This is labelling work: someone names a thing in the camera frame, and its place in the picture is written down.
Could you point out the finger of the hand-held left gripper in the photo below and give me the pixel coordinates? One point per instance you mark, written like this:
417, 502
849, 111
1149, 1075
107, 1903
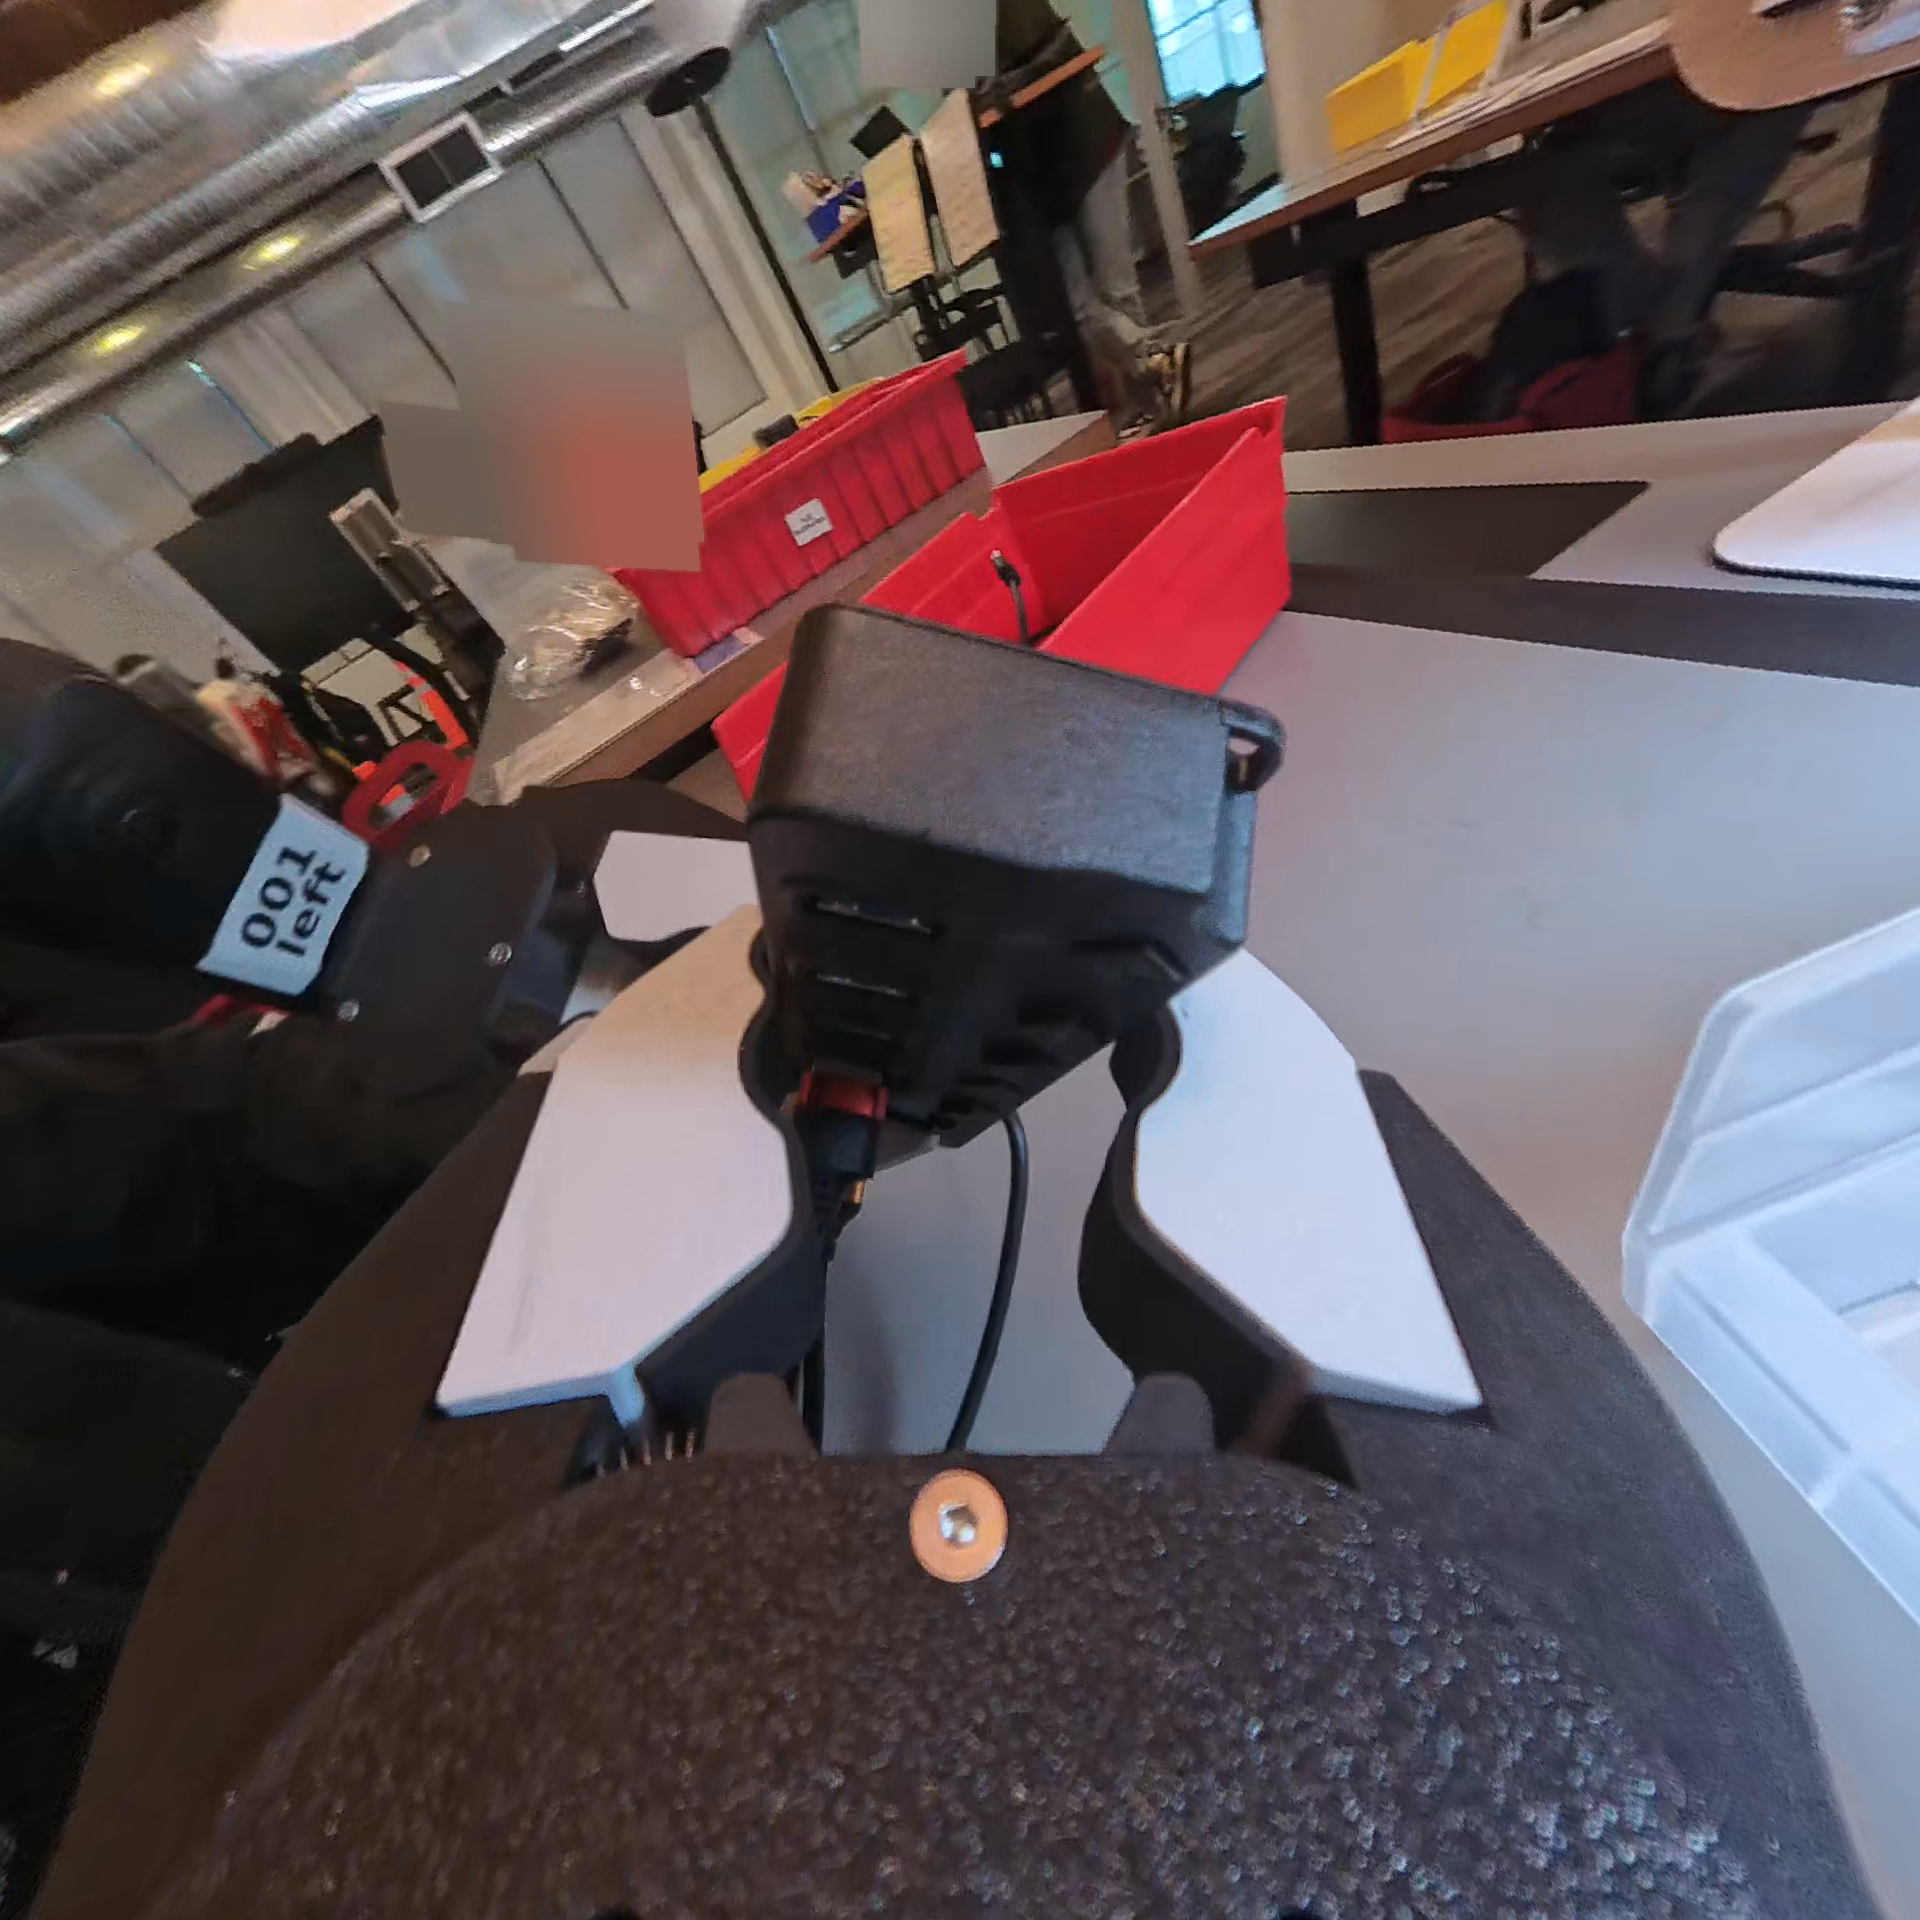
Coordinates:
674, 884

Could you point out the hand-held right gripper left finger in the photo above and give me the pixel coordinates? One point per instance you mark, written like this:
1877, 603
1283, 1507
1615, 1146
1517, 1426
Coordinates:
628, 1200

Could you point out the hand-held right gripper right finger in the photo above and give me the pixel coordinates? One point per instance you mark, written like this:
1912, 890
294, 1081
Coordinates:
1288, 1200

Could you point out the black multi-port usb hub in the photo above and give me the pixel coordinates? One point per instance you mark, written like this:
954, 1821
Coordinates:
990, 779

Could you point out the clear plastic bin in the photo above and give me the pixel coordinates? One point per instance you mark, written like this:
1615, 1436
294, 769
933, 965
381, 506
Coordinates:
1800, 1200

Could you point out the red plastic bin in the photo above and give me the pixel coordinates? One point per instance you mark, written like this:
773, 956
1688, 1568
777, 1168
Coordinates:
1172, 557

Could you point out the clear plastic bag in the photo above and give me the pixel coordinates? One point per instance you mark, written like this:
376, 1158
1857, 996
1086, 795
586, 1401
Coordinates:
570, 639

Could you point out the ribbed red tote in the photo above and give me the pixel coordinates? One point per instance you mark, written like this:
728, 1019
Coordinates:
839, 513

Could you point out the black display panel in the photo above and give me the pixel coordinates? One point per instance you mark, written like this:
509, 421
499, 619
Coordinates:
258, 557

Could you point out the pale notice board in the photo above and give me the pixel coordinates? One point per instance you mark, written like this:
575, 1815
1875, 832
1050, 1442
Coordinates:
903, 218
954, 183

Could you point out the red backpack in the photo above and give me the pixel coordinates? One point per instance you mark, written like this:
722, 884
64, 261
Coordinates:
1559, 396

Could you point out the instruction sheet on stand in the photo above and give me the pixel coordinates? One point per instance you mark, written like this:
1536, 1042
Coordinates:
1830, 513

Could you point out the wooden desk dark legs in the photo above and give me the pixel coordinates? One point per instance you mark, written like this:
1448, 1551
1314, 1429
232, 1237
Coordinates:
1424, 196

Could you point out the yellow bin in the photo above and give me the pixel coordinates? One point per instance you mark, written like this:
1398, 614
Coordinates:
1383, 91

